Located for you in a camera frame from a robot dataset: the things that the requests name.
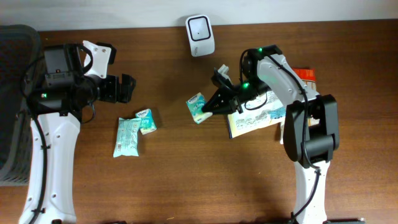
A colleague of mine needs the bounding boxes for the teal tissue pack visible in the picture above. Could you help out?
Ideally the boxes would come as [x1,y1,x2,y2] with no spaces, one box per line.
[136,109,157,135]
[186,93,213,124]

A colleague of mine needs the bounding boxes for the cream snack bag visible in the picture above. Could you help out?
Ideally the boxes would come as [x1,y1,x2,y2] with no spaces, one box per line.
[228,90,285,139]

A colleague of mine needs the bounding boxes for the light teal wipes packet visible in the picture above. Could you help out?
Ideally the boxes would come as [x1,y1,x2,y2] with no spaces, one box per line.
[113,118,142,157]

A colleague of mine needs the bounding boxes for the orange pasta bag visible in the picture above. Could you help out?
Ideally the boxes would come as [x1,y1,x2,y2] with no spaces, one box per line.
[293,68,320,126]

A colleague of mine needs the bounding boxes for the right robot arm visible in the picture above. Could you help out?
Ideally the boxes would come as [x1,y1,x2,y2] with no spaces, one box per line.
[202,45,340,223]

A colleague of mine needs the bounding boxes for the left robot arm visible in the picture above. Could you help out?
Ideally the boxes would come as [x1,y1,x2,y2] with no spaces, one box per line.
[19,40,136,223]

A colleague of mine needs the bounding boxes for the grey plastic mesh basket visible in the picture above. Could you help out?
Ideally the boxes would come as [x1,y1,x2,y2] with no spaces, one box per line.
[1,25,41,187]

